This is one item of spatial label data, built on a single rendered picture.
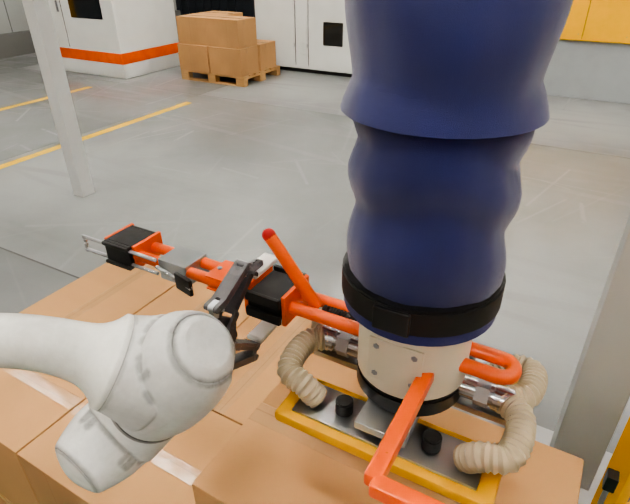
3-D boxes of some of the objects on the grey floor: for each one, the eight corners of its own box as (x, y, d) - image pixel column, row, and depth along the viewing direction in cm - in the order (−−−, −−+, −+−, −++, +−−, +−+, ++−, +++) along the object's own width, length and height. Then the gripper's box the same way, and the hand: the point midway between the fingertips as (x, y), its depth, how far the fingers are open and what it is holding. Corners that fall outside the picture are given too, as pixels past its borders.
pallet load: (280, 74, 829) (278, 13, 783) (243, 87, 753) (238, 20, 707) (221, 67, 880) (215, 9, 833) (181, 79, 803) (172, 16, 757)
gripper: (160, 285, 70) (251, 221, 86) (185, 411, 83) (260, 335, 99) (203, 300, 67) (289, 231, 83) (222, 429, 79) (293, 347, 96)
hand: (269, 291), depth 90 cm, fingers open, 13 cm apart
